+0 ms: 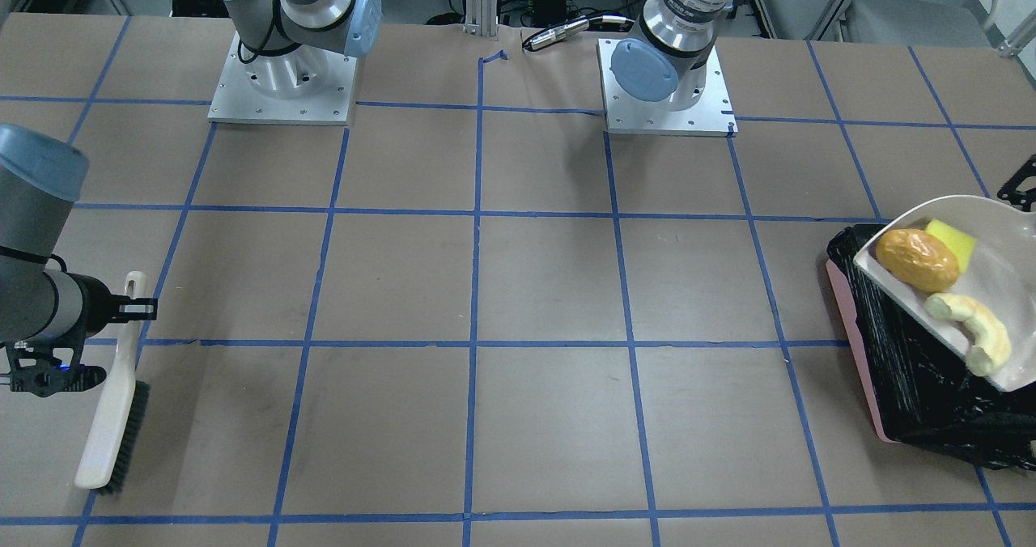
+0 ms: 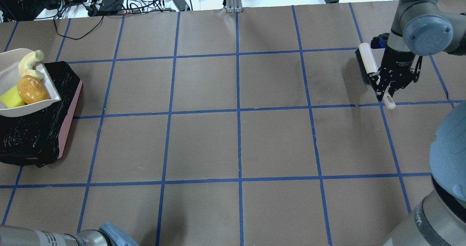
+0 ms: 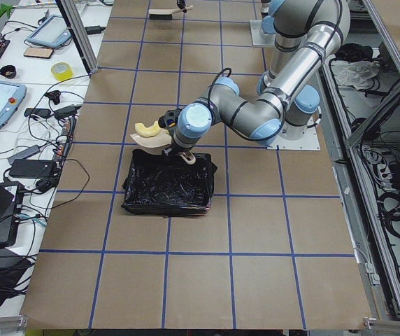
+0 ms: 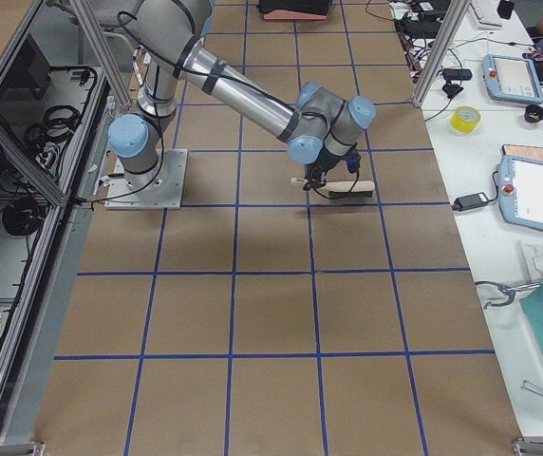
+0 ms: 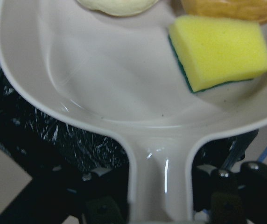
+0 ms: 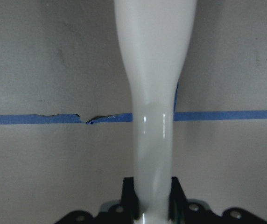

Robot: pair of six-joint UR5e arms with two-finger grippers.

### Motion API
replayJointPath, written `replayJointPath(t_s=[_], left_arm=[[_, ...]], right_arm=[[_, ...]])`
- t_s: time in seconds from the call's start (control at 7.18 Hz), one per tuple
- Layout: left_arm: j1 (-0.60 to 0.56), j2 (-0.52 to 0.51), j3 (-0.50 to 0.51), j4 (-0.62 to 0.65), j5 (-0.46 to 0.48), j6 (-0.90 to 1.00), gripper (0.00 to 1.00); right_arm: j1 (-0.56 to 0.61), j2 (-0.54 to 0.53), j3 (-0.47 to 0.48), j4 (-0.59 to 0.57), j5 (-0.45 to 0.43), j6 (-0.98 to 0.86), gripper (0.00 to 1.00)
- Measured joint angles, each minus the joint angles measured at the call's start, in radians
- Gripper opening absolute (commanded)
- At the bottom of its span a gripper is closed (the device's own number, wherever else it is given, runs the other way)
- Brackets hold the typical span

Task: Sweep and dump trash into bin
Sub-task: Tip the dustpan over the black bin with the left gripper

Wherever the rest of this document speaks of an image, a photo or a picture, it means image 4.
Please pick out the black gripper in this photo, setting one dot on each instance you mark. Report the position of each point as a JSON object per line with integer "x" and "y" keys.
{"x": 327, "y": 164}

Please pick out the white hand brush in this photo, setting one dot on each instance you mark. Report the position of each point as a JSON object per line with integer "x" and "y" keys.
{"x": 334, "y": 190}

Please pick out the bin with black bag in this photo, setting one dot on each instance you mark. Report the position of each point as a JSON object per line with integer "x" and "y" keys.
{"x": 294, "y": 9}

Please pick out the black power adapter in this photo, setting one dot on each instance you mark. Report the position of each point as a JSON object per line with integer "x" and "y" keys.
{"x": 470, "y": 202}

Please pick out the yellow tape roll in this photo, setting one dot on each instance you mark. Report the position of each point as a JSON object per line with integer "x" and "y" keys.
{"x": 465, "y": 119}

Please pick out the lower blue teach pendant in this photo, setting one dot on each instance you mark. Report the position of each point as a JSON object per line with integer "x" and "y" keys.
{"x": 520, "y": 191}

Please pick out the blue teach pendant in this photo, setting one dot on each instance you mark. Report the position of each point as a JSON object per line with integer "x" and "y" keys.
{"x": 511, "y": 79}
{"x": 520, "y": 191}

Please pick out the upper blue teach pendant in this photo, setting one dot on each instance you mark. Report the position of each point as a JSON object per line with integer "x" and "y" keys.
{"x": 511, "y": 79}

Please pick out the small black bowl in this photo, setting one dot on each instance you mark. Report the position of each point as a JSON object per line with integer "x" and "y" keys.
{"x": 533, "y": 114}

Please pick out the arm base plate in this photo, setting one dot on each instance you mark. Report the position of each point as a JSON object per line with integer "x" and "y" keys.
{"x": 160, "y": 188}

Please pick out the aluminium frame post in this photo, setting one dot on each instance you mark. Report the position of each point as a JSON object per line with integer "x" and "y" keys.
{"x": 448, "y": 29}

